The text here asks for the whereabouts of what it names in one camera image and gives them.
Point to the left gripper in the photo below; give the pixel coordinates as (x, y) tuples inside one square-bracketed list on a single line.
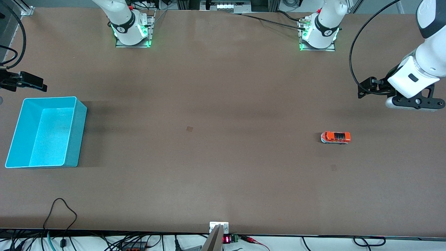
[(379, 86)]

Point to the orange toy bus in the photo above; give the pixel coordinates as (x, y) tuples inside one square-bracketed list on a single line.
[(335, 137)]

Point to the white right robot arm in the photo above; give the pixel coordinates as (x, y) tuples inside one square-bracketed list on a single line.
[(122, 17)]

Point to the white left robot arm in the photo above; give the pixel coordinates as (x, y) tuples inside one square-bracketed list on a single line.
[(324, 24)]

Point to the blue plastic box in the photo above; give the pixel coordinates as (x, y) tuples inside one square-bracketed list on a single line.
[(52, 139)]

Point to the white lit device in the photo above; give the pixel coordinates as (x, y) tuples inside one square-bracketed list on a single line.
[(226, 6)]

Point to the orange black device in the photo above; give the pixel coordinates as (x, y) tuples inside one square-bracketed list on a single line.
[(134, 246)]

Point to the red clip lead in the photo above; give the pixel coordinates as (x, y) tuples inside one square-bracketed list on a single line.
[(252, 240)]

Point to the green terminal block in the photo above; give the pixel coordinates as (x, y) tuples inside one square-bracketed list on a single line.
[(234, 238)]

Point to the red digit display module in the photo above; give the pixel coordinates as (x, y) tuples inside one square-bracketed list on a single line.
[(226, 239)]

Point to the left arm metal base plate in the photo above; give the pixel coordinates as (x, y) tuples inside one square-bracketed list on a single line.
[(331, 48)]

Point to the aluminium corner bracket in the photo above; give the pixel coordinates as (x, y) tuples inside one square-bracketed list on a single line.
[(27, 9)]

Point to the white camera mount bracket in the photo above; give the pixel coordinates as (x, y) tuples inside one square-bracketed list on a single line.
[(213, 225)]

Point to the grey camera mount bar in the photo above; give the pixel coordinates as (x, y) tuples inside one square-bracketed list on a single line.
[(214, 240)]

